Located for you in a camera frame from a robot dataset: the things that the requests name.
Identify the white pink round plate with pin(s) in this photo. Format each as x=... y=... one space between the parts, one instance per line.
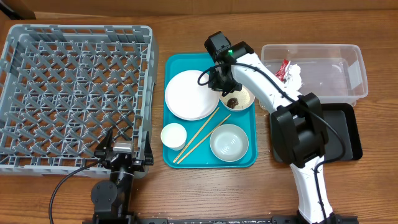
x=187 y=100

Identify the wooden chopstick left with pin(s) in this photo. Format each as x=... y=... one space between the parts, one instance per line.
x=195 y=135

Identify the wooden chopstick right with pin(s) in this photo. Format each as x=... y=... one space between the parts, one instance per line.
x=201 y=141

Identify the dark food scrap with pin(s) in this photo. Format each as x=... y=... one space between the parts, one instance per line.
x=232 y=103

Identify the grey plastic dish rack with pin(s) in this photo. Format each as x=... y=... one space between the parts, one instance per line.
x=64 y=86

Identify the wooden chopstick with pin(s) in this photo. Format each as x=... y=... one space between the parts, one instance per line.
x=201 y=141
x=195 y=135

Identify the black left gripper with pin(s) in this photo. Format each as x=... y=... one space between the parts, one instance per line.
x=140 y=165

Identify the grey bowl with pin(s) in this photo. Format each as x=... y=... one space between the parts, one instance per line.
x=229 y=143

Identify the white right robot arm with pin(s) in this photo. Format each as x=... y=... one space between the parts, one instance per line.
x=298 y=130

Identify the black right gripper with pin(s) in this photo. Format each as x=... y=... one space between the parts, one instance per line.
x=222 y=82

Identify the pink white bowl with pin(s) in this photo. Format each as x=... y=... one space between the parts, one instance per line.
x=245 y=99

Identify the black rectangular tray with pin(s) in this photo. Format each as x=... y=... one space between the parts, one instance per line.
x=341 y=117

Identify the teal plastic tray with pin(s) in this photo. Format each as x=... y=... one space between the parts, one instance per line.
x=202 y=157

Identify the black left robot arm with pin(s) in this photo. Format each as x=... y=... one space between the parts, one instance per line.
x=111 y=198

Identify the clear plastic bin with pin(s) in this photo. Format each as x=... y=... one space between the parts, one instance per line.
x=334 y=72

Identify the red snack wrapper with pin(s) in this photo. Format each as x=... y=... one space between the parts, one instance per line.
x=280 y=74

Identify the white paper cup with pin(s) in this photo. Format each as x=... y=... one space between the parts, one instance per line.
x=174 y=136

